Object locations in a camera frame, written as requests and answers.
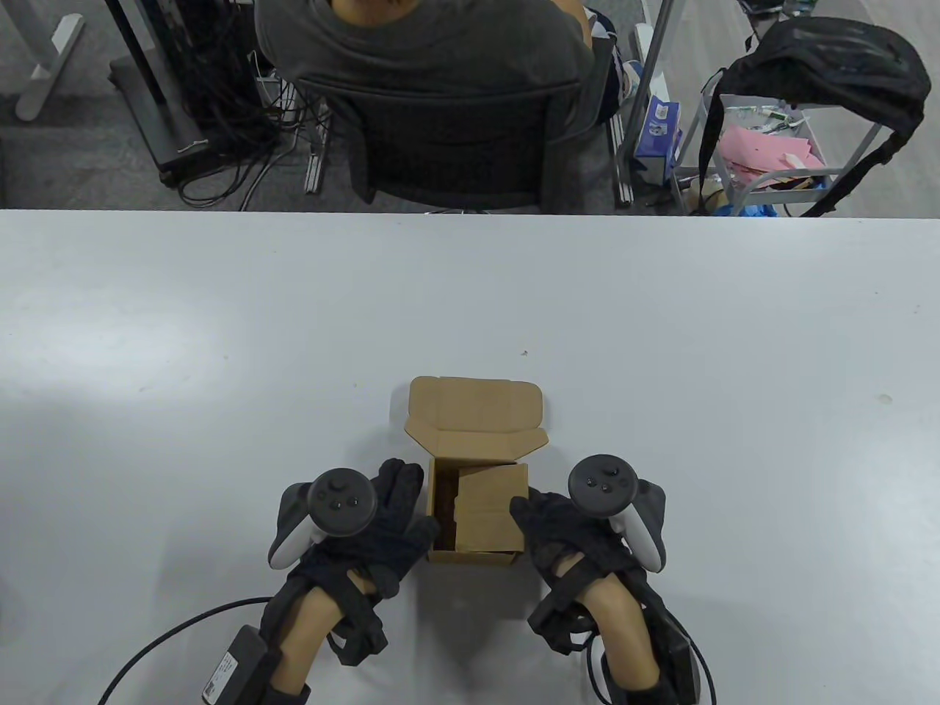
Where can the person's left hand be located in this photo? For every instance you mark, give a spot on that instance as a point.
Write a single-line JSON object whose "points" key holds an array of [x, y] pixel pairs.
{"points": [[396, 536]]}

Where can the person's right hand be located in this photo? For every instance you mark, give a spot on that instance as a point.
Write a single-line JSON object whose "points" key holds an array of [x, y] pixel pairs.
{"points": [[565, 543]]}

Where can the small brown cardboard mailer box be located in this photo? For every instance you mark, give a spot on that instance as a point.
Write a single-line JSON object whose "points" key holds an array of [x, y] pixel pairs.
{"points": [[477, 411]]}

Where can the person's right forearm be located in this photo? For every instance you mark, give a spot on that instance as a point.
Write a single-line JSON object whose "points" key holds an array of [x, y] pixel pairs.
{"points": [[624, 631]]}

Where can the person's left forearm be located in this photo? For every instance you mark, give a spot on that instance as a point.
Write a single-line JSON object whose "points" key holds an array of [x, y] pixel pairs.
{"points": [[308, 639]]}

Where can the blue plastic bag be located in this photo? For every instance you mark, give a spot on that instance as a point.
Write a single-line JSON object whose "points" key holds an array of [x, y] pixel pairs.
{"points": [[753, 211]]}

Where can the black mesh office chair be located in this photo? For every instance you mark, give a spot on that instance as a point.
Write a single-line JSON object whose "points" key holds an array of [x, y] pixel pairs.
{"points": [[455, 154]]}

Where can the grey metal cart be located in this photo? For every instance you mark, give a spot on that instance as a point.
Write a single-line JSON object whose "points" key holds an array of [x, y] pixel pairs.
{"points": [[749, 192]]}

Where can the blue and white carton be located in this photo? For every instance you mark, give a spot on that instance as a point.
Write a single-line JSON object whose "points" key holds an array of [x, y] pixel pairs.
{"points": [[656, 136]]}

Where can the pink paper sheets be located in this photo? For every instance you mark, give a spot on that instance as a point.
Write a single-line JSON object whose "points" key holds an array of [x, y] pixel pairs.
{"points": [[756, 150]]}

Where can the dark grey equipment stand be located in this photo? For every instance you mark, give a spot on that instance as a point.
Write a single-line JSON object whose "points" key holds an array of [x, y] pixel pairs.
{"points": [[154, 110]]}

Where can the silver metal pole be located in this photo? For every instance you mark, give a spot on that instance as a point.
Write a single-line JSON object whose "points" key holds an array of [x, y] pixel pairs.
{"points": [[650, 59]]}

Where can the black backpack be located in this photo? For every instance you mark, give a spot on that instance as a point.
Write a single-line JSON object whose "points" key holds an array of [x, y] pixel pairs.
{"points": [[830, 59]]}

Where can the white table leg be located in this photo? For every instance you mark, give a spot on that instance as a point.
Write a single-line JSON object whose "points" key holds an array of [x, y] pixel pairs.
{"points": [[48, 66]]}

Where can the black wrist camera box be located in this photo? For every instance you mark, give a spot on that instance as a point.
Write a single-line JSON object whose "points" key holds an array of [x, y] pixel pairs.
{"points": [[239, 664], [679, 661]]}

